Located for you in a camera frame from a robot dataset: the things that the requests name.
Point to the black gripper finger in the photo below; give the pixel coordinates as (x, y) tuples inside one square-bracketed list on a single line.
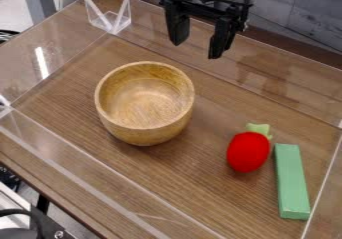
[(222, 38), (178, 24)]

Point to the red plush strawberry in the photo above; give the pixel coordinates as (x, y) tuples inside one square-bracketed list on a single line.
[(249, 148)]

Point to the light wooden bowl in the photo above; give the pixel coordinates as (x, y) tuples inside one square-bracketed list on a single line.
[(144, 102)]

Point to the green rectangular block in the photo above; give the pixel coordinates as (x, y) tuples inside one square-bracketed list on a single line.
[(293, 195)]

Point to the black clamp with bolt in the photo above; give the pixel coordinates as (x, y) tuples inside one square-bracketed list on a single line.
[(52, 229)]

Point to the clear acrylic corner bracket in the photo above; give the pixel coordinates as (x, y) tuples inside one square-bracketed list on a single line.
[(110, 21)]

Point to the clear acrylic enclosure walls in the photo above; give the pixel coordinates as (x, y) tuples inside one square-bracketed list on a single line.
[(172, 190)]

